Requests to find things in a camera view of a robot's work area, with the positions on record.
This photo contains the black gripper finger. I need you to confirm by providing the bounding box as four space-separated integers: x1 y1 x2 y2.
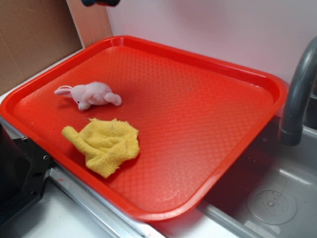
94 0 120 7

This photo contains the dark green plastic pickle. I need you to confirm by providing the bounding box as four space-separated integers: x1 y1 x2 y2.
81 0 95 6

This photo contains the brown cardboard panel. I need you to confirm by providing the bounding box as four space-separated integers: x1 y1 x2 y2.
0 0 112 95

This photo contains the pink plush bunny toy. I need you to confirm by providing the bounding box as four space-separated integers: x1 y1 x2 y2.
54 82 122 111

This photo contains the yellow crumpled cloth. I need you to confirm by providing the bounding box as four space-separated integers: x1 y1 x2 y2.
62 119 140 178

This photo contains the grey sink faucet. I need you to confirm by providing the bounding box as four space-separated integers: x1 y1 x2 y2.
278 38 317 146

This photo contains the grey toy sink basin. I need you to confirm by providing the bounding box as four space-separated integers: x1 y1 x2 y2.
199 121 317 238

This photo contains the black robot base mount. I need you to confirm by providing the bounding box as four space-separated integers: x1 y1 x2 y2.
0 126 53 227

